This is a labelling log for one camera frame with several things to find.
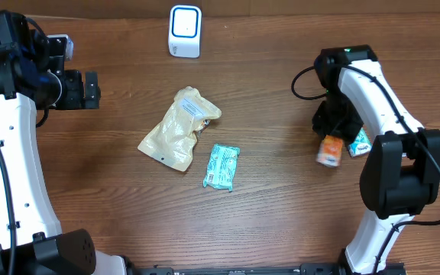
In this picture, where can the beige paper pouch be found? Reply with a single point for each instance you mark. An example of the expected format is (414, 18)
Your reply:
(171, 142)

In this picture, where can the white black barcode scanner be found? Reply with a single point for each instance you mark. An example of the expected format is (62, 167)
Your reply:
(185, 31)

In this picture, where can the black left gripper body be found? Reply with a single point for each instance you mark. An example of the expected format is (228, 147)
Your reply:
(72, 92)

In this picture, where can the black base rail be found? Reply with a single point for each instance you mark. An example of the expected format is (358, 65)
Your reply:
(303, 269)

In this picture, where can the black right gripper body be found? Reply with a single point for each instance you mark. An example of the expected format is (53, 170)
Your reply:
(338, 114)

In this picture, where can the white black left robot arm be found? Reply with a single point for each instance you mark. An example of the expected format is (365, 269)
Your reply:
(33, 81)

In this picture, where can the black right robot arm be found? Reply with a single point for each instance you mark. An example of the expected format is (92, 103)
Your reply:
(402, 171)

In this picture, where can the teal Kleenex tissue pack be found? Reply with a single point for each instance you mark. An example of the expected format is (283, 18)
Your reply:
(361, 144)

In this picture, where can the orange Kleenex tissue pack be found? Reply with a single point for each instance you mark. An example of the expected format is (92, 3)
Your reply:
(330, 151)

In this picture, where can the green wet wipes pack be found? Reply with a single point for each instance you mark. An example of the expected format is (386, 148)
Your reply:
(222, 166)

